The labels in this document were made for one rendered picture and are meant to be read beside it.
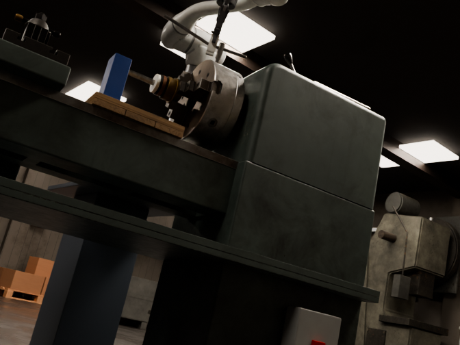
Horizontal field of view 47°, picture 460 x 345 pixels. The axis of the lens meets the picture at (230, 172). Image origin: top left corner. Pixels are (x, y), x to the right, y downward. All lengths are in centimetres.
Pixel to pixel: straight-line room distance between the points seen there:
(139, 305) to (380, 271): 346
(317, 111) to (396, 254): 612
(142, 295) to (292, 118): 588
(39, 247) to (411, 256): 588
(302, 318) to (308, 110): 73
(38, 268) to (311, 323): 735
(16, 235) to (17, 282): 113
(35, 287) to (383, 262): 510
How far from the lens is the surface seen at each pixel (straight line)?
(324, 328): 184
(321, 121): 199
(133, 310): 753
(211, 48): 202
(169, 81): 190
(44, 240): 953
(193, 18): 242
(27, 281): 843
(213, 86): 184
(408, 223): 799
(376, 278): 816
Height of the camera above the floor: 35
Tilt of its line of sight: 15 degrees up
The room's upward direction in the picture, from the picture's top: 13 degrees clockwise
